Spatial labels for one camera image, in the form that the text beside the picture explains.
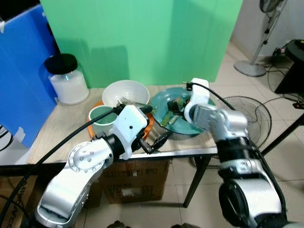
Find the green backdrop screen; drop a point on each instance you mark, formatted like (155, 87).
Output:
(142, 38)

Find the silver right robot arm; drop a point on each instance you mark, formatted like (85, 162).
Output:
(247, 190)

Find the printed brown cardboard box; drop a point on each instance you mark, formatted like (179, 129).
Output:
(16, 197)

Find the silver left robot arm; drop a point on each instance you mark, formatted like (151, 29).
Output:
(71, 185)

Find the grey standing fan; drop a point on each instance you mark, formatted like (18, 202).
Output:
(250, 68)

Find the blue panel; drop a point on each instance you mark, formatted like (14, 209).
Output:
(23, 80)

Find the white bowl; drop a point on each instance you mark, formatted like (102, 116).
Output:
(126, 90)

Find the teal glass plate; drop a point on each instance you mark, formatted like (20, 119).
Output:
(161, 102)

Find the orange plate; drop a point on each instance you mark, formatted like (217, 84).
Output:
(149, 124)

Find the clear jar with black lid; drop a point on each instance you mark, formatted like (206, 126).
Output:
(69, 85)

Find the black floor fan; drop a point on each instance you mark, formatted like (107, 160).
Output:
(256, 118)

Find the black side table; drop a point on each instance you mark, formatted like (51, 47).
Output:
(293, 66)

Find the slanted black table leg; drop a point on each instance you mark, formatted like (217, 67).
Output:
(285, 133)

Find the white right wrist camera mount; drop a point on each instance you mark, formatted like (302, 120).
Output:
(198, 97)

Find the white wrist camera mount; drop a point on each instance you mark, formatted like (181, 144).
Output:
(126, 128)
(198, 97)

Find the green utensil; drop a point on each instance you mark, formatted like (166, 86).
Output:
(166, 121)

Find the green cup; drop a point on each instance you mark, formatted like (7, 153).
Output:
(102, 121)

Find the metal fork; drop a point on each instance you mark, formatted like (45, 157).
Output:
(130, 101)

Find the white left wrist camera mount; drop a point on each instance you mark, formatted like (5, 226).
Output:
(126, 128)

